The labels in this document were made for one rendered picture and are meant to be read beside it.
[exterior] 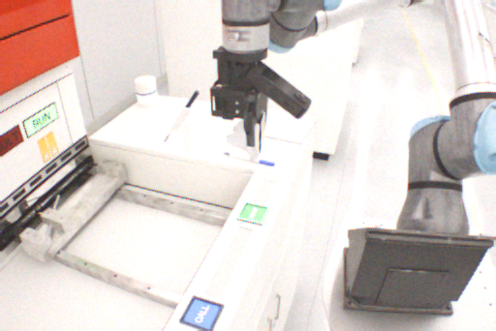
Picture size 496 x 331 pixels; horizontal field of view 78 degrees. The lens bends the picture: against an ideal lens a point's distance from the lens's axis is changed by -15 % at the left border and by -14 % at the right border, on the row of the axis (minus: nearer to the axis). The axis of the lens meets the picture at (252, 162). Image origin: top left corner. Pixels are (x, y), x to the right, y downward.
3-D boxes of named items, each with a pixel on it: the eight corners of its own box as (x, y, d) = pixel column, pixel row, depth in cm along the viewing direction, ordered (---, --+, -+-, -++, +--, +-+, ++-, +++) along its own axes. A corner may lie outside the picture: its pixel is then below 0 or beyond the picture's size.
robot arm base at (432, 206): (447, 236, 72) (449, 193, 74) (483, 236, 58) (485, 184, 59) (386, 231, 73) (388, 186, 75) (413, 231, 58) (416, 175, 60)
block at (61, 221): (44, 224, 82) (40, 215, 80) (52, 215, 85) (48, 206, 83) (65, 232, 80) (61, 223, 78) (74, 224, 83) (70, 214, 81)
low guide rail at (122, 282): (30, 249, 82) (25, 241, 80) (35, 244, 84) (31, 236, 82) (199, 316, 69) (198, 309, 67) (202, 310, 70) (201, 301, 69)
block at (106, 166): (99, 172, 101) (96, 164, 100) (106, 166, 104) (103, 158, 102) (119, 177, 99) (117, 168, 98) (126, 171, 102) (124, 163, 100)
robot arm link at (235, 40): (274, 19, 56) (260, 29, 49) (274, 45, 58) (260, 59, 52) (232, 16, 58) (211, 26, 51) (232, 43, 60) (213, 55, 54)
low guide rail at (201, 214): (89, 191, 103) (87, 183, 102) (93, 187, 105) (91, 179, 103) (243, 231, 90) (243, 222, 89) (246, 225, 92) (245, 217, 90)
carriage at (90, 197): (25, 254, 77) (20, 246, 75) (108, 174, 106) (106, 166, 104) (46, 264, 75) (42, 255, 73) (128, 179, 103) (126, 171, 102)
